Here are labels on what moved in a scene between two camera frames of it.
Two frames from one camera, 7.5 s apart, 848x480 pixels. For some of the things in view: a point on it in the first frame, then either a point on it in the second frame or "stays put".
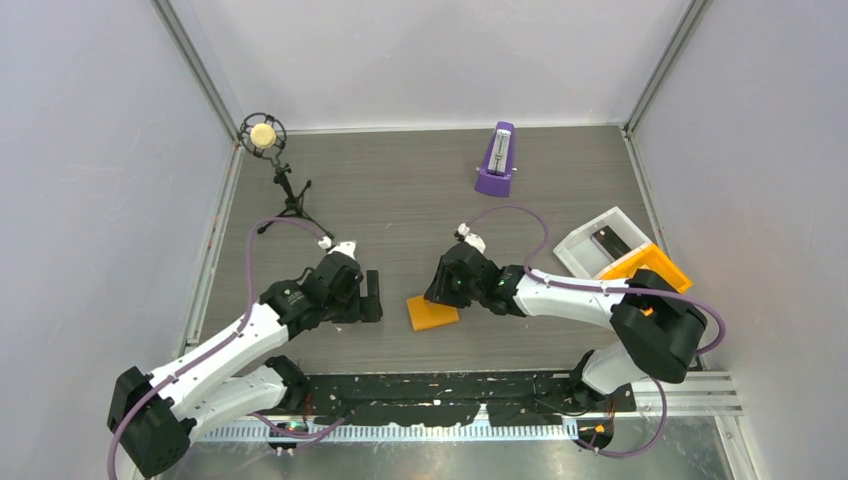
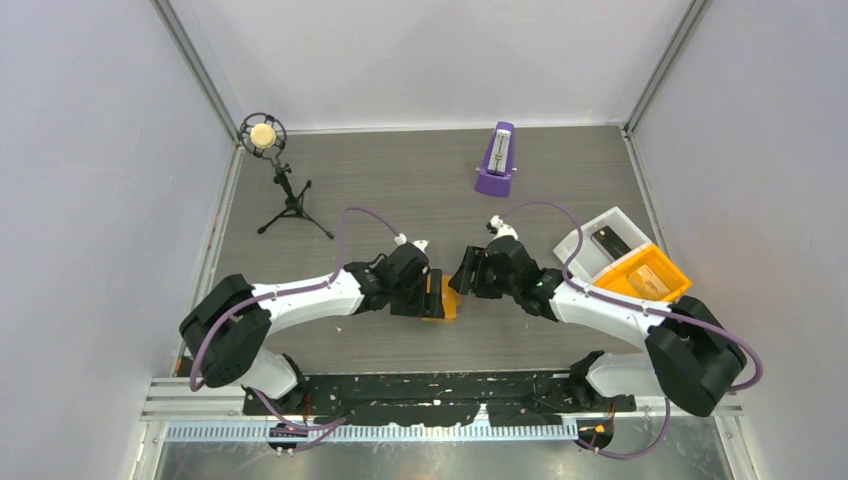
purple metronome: [497, 164] stays put
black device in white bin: [609, 242] stays put
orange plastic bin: [649, 258] stays put
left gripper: [371, 309] -> [427, 305]
